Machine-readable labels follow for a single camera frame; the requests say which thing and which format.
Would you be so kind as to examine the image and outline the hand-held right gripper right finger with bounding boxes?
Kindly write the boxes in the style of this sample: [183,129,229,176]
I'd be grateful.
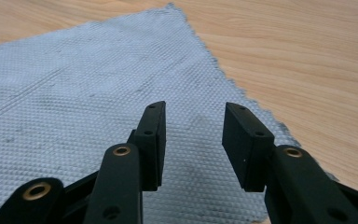
[221,102,358,224]

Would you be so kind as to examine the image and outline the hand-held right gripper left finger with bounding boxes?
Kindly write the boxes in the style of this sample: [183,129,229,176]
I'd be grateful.
[83,100,167,224]

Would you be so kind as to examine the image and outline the grey textured cloth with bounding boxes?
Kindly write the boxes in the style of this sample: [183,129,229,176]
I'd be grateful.
[0,3,338,224]

